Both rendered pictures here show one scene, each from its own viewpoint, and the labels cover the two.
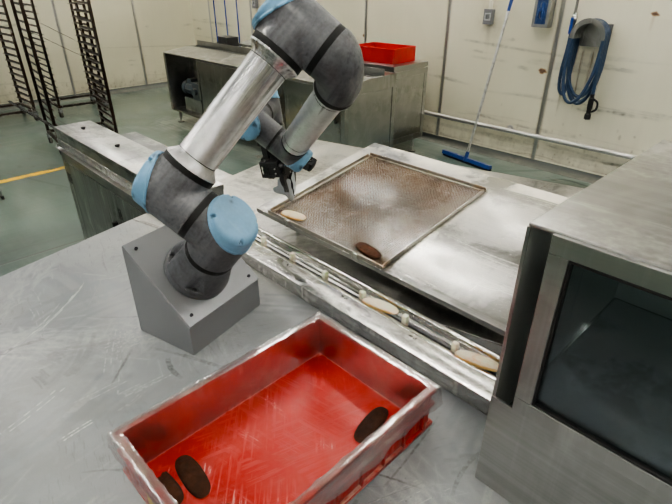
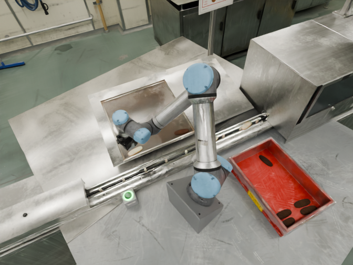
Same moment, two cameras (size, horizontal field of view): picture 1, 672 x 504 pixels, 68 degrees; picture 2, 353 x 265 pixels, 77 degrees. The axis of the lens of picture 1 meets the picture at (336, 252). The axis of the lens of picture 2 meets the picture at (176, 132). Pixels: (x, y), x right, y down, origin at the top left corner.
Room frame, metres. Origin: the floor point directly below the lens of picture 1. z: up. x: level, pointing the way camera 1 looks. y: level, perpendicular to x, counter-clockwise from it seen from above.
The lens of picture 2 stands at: (0.93, 0.78, 2.05)
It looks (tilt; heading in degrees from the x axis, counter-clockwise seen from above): 51 degrees down; 291
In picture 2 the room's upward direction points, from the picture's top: 4 degrees counter-clockwise
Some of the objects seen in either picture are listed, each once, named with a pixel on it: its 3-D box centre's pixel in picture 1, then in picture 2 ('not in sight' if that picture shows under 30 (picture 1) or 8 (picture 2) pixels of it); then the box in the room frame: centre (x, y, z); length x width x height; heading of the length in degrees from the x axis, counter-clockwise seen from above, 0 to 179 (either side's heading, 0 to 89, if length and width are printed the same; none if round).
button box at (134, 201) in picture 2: not in sight; (130, 199); (1.38, 0.41, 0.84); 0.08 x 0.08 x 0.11; 44
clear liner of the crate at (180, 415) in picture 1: (284, 427); (275, 181); (0.62, 0.09, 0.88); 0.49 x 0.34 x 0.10; 135
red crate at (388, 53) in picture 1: (383, 52); not in sight; (5.06, -0.45, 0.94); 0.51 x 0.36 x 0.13; 48
